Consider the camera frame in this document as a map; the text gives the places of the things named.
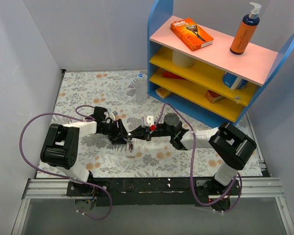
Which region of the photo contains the white remote control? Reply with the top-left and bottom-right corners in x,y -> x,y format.
126,139 -> 137,158

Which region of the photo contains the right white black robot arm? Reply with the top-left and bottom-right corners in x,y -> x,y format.
127,113 -> 257,195

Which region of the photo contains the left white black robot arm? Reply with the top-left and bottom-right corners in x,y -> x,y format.
40,106 -> 128,196

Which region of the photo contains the floral patterned table mat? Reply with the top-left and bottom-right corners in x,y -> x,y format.
35,70 -> 264,178

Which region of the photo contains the white orange small box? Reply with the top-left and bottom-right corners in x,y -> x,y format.
155,87 -> 172,99

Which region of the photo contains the clear plastic water bottle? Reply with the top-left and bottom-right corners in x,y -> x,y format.
135,73 -> 147,104

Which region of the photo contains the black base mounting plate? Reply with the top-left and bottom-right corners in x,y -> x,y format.
66,176 -> 242,209

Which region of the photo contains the red flat box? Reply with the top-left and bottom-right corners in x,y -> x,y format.
162,70 -> 185,79

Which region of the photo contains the blue shelf with coloured boards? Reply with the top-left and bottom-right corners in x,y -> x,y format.
147,0 -> 294,127

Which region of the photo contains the white paper roll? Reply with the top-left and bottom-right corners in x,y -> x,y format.
171,50 -> 195,68

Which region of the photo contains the orange razor box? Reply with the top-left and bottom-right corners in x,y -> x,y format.
170,18 -> 214,51

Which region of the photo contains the orange pump lotion bottle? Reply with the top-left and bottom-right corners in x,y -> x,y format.
230,2 -> 262,55

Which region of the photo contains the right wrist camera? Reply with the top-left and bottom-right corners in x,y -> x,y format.
141,116 -> 156,131

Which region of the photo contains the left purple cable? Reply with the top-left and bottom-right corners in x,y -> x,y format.
19,105 -> 113,220

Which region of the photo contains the purple cable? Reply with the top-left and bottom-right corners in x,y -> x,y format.
19,105 -> 113,220
154,102 -> 243,213

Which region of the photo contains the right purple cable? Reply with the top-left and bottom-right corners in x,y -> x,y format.
154,102 -> 243,213

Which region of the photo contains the aluminium frame rail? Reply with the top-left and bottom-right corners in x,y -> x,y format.
12,177 -> 294,235

